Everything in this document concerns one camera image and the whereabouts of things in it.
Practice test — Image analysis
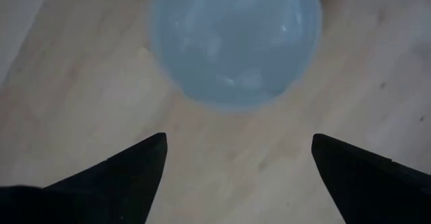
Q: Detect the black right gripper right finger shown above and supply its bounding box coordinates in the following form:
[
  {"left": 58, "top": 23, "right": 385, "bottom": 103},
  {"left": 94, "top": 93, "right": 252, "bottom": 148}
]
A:
[{"left": 311, "top": 133, "right": 431, "bottom": 224}]

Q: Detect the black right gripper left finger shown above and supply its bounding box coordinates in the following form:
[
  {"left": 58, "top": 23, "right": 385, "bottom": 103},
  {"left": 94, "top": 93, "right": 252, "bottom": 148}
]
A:
[{"left": 0, "top": 132, "right": 168, "bottom": 224}]

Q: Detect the white light bulb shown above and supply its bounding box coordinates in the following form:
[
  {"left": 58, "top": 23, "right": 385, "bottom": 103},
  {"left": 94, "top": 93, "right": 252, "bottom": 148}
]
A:
[{"left": 147, "top": 0, "right": 323, "bottom": 112}]

